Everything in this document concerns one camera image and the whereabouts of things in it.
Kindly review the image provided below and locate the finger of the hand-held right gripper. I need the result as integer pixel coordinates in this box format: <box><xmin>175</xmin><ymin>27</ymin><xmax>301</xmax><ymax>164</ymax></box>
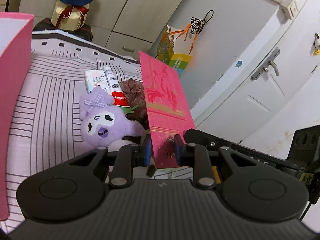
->
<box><xmin>184</xmin><ymin>129</ymin><xmax>292</xmax><ymax>171</ymax></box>

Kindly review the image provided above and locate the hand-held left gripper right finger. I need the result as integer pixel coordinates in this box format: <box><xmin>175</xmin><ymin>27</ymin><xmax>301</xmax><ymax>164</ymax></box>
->
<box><xmin>174</xmin><ymin>134</ymin><xmax>253</xmax><ymax>190</ymax></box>

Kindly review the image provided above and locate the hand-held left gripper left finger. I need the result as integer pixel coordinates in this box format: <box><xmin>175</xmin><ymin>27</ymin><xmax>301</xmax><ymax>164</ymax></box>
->
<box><xmin>69</xmin><ymin>134</ymin><xmax>152</xmax><ymax>190</ymax></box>

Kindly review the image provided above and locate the white plush toy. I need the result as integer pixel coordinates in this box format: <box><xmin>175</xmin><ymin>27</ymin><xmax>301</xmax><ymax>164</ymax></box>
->
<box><xmin>109</xmin><ymin>135</ymin><xmax>142</xmax><ymax>152</ymax></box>

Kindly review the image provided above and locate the green plush toy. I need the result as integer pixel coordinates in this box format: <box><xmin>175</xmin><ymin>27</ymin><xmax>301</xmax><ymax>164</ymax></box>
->
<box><xmin>121</xmin><ymin>104</ymin><xmax>139</xmax><ymax>113</ymax></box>

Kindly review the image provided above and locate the red patterned envelope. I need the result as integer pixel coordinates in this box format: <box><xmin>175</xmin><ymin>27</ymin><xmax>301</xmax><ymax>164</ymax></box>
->
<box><xmin>139</xmin><ymin>51</ymin><xmax>196</xmax><ymax>169</ymax></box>

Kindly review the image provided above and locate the purple plush toy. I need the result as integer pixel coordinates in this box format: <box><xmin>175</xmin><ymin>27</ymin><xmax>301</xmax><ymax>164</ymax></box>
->
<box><xmin>79</xmin><ymin>87</ymin><xmax>145</xmax><ymax>147</ymax></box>

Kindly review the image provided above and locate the pink cardboard box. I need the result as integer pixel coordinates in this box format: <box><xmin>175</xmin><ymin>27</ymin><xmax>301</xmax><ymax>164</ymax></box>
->
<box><xmin>0</xmin><ymin>12</ymin><xmax>35</xmax><ymax>221</ymax></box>

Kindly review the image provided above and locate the white door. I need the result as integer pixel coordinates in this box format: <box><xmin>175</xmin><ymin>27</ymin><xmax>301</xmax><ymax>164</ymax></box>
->
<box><xmin>194</xmin><ymin>10</ymin><xmax>320</xmax><ymax>147</ymax></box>

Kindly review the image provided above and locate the brown floral cloth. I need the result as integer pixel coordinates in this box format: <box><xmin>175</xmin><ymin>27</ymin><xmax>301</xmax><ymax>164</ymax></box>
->
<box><xmin>119</xmin><ymin>79</ymin><xmax>150</xmax><ymax>130</ymax></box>

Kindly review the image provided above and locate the red white toothpaste tube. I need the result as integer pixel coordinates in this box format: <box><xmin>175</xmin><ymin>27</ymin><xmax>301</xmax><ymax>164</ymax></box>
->
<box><xmin>103</xmin><ymin>66</ymin><xmax>131</xmax><ymax>108</ymax></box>

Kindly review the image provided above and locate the colourful paper bag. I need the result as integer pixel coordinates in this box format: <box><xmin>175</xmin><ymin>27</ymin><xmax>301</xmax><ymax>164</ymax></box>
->
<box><xmin>157</xmin><ymin>26</ymin><xmax>192</xmax><ymax>77</ymax></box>

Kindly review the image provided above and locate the small hanging toy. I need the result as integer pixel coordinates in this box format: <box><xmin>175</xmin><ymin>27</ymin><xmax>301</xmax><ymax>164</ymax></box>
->
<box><xmin>313</xmin><ymin>33</ymin><xmax>320</xmax><ymax>56</ymax></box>

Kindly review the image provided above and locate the striped pink tablecloth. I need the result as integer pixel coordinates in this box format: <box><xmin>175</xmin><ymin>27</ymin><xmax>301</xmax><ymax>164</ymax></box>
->
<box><xmin>5</xmin><ymin>29</ymin><xmax>198</xmax><ymax>232</ymax></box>

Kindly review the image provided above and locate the black suitcase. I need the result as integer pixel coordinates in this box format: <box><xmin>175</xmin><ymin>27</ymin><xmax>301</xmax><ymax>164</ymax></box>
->
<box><xmin>33</xmin><ymin>18</ymin><xmax>93</xmax><ymax>42</ymax></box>

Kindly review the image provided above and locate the beige wardrobe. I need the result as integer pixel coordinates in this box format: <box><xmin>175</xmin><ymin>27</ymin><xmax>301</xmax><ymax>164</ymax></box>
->
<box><xmin>0</xmin><ymin>0</ymin><xmax>198</xmax><ymax>55</ymax></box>

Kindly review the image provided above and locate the flower bouquet with blue wrap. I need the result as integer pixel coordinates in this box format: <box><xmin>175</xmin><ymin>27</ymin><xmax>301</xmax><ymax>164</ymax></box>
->
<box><xmin>51</xmin><ymin>0</ymin><xmax>110</xmax><ymax>32</ymax></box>

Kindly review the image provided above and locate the metal door handle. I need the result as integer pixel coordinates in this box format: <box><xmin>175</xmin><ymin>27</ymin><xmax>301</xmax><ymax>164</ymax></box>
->
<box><xmin>251</xmin><ymin>47</ymin><xmax>280</xmax><ymax>81</ymax></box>

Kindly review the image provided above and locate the black cable bundle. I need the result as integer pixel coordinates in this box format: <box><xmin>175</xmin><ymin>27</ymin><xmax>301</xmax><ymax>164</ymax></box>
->
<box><xmin>190</xmin><ymin>10</ymin><xmax>214</xmax><ymax>34</ymax></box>

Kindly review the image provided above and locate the white wall switch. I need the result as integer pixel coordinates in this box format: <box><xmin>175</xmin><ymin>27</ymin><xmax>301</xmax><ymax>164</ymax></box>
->
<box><xmin>279</xmin><ymin>0</ymin><xmax>298</xmax><ymax>20</ymax></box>

